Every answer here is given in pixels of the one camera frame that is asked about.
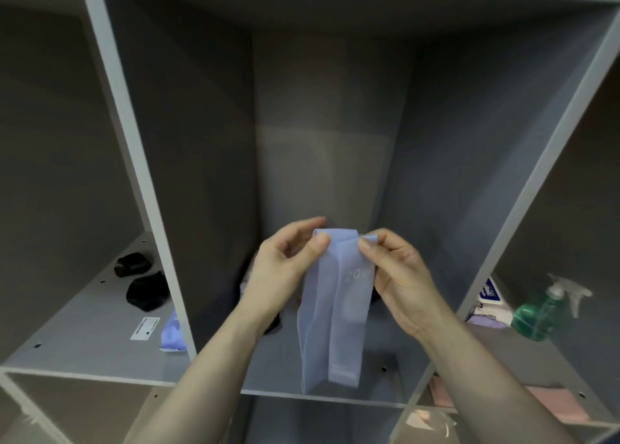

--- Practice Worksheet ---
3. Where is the person's right hand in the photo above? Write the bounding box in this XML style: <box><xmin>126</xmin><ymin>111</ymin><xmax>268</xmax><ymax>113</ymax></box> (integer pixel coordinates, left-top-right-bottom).
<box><xmin>358</xmin><ymin>228</ymin><xmax>459</xmax><ymax>343</ymax></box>

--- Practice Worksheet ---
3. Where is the person's left hand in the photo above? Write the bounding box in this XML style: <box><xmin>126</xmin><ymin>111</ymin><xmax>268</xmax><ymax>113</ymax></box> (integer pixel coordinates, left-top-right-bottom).
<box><xmin>240</xmin><ymin>216</ymin><xmax>333</xmax><ymax>336</ymax></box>

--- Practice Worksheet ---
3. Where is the light blue cloth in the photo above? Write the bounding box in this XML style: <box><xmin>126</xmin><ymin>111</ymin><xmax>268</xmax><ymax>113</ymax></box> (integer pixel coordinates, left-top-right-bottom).
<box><xmin>296</xmin><ymin>228</ymin><xmax>378</xmax><ymax>395</ymax></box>

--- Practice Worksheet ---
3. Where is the green spray bottle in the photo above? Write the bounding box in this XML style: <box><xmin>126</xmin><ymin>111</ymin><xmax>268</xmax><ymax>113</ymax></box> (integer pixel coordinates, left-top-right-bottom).
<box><xmin>511</xmin><ymin>273</ymin><xmax>594</xmax><ymax>342</ymax></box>

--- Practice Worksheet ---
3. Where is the grey cubby shelf unit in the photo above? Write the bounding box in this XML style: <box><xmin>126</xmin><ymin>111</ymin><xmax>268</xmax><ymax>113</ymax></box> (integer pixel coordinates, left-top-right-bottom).
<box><xmin>0</xmin><ymin>0</ymin><xmax>620</xmax><ymax>444</ymax></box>

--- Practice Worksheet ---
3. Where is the person's right forearm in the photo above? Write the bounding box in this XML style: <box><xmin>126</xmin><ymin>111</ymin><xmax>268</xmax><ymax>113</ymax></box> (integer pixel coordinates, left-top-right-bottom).
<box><xmin>426</xmin><ymin>320</ymin><xmax>577</xmax><ymax>444</ymax></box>

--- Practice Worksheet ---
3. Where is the person's left forearm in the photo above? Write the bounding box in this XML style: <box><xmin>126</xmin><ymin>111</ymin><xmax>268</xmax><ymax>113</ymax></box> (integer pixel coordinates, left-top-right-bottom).
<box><xmin>123</xmin><ymin>308</ymin><xmax>272</xmax><ymax>444</ymax></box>

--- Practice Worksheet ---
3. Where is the crumpled clear plastic bag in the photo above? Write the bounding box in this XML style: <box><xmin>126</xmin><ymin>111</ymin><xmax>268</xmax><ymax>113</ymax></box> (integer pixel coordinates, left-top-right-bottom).
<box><xmin>404</xmin><ymin>409</ymin><xmax>459</xmax><ymax>439</ymax></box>

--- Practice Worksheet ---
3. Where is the white paper label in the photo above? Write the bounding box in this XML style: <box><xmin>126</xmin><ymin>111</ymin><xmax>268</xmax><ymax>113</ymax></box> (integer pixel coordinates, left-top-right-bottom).
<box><xmin>129</xmin><ymin>316</ymin><xmax>161</xmax><ymax>341</ymax></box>

